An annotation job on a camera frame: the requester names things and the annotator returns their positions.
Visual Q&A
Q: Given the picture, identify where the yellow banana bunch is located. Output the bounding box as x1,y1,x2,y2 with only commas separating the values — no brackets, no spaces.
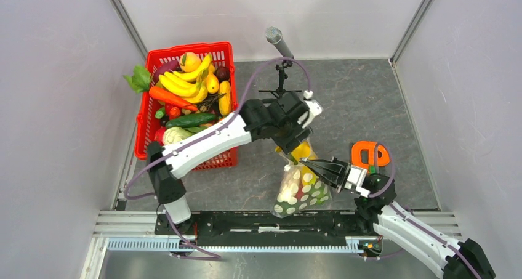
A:
158,54,212,104
275,139,318,186

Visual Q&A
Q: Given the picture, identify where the red plastic basket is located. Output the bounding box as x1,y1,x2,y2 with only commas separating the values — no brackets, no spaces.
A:
134,41,239,171

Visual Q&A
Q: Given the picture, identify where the orange tape roll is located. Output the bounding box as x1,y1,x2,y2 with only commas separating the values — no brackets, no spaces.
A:
350,140,391,171

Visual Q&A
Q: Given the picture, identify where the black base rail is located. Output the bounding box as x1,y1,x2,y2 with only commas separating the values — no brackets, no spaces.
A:
177,210,383,247

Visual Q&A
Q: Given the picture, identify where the dark purple plum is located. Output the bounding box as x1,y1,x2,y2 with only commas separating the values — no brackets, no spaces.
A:
214,66,231,82

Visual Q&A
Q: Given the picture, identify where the green cucumber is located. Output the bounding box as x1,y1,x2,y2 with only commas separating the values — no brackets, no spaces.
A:
166,113,217,128

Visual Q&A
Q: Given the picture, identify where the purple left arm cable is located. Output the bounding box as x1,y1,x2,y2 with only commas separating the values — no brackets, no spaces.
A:
123,57,313,262

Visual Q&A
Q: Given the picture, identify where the orange toy carrot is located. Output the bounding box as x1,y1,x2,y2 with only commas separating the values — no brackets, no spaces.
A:
148,86,198,112

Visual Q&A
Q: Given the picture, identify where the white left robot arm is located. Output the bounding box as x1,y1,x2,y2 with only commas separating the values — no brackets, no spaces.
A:
146,91,323,235

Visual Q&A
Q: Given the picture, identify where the silver microphone on stand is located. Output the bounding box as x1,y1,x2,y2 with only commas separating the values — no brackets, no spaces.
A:
258,26,303,99

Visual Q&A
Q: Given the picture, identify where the purple sweet potato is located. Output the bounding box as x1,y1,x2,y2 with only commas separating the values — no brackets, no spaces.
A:
153,59,179,83

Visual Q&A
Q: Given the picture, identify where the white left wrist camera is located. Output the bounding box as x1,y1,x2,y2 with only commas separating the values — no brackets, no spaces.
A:
297,90,323,129

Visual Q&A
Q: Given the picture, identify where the green lettuce leaf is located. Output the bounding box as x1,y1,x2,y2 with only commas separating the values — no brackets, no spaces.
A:
123,65,152,94

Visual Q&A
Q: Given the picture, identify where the yellow peach with leaf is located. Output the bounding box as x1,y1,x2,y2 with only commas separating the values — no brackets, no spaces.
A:
179,52,201,73

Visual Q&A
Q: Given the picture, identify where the clear dotted zip bag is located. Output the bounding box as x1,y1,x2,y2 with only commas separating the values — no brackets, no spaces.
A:
271,138,333,219

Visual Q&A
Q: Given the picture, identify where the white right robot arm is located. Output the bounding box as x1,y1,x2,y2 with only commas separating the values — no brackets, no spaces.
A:
300,158,496,278

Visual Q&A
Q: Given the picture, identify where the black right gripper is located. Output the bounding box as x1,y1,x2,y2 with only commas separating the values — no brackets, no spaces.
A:
299,156,353,192

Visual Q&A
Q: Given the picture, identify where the yellow squash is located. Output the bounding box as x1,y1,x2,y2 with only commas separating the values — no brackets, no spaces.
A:
218,80,232,116

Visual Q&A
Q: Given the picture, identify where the pale green cabbage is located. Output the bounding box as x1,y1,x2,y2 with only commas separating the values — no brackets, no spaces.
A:
162,127,193,145

